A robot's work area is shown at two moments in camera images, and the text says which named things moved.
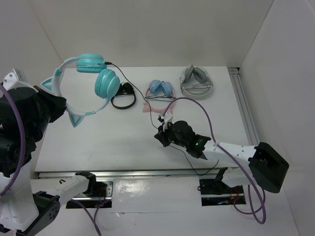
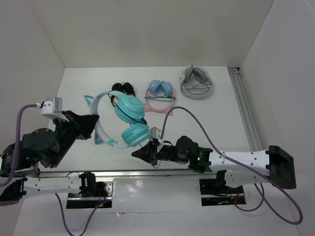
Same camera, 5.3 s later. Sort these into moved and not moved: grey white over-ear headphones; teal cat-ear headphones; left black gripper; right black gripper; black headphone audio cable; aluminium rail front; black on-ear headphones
Moved: black headphone audio cable; right black gripper; left black gripper; teal cat-ear headphones
Not moved: grey white over-ear headphones; aluminium rail front; black on-ear headphones
